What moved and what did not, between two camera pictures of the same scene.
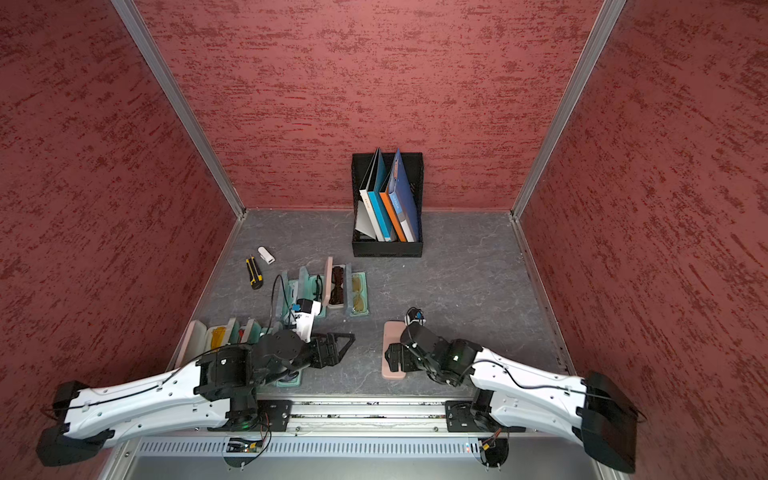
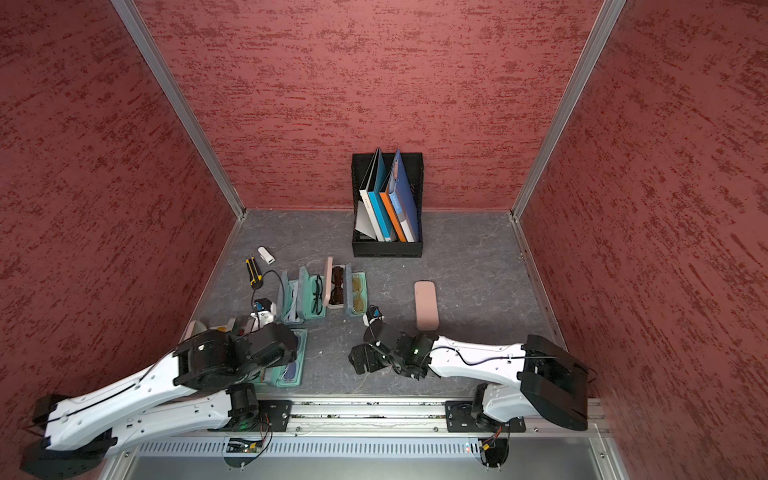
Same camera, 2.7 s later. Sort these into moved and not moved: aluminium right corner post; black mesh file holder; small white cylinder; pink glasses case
Moved: pink glasses case
Not moved: small white cylinder; aluminium right corner post; black mesh file holder
